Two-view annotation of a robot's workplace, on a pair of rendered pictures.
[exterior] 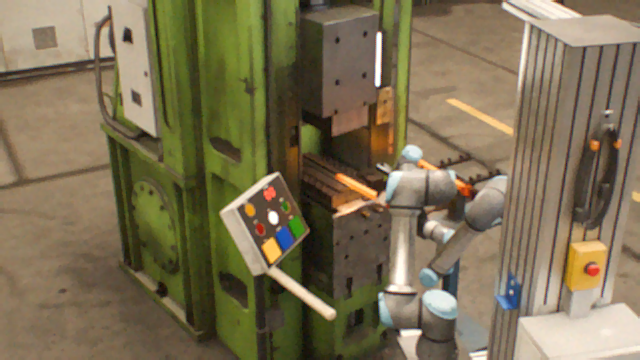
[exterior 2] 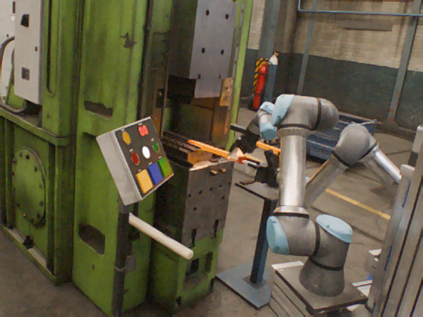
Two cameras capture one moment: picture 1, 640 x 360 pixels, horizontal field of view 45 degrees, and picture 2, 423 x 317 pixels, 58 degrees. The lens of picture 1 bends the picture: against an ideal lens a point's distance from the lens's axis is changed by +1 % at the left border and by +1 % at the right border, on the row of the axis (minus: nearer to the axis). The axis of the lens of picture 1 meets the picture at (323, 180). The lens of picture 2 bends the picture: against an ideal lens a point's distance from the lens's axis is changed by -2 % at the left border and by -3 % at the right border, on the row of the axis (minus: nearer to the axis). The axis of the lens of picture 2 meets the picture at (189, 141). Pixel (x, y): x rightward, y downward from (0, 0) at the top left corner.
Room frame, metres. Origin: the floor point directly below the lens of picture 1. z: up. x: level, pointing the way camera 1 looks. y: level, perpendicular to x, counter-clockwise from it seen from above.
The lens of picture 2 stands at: (1.12, 0.28, 1.56)
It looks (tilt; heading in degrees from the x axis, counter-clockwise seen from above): 15 degrees down; 351
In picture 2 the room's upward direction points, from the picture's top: 7 degrees clockwise
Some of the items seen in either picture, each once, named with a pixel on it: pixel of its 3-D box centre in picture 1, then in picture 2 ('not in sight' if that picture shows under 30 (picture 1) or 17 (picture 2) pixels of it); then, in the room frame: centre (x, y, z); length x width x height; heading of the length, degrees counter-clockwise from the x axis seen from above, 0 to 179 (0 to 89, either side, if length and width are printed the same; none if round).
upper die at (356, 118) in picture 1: (320, 106); (180, 81); (3.26, 0.01, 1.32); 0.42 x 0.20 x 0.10; 39
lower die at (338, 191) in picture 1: (320, 178); (173, 144); (3.26, 0.01, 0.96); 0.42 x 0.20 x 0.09; 39
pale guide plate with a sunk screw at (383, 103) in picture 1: (383, 105); (225, 91); (3.40, -0.28, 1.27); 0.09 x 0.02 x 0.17; 129
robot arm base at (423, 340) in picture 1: (437, 340); (323, 269); (2.17, -0.40, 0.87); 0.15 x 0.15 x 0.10
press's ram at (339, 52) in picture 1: (327, 51); (189, 36); (3.29, -0.02, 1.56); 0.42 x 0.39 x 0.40; 39
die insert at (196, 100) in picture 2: not in sight; (176, 94); (3.31, 0.02, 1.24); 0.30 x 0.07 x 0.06; 39
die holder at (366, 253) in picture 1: (327, 222); (174, 185); (3.30, -0.02, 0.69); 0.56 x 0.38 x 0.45; 39
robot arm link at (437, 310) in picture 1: (437, 313); (329, 238); (2.17, -0.39, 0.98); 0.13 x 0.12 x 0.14; 83
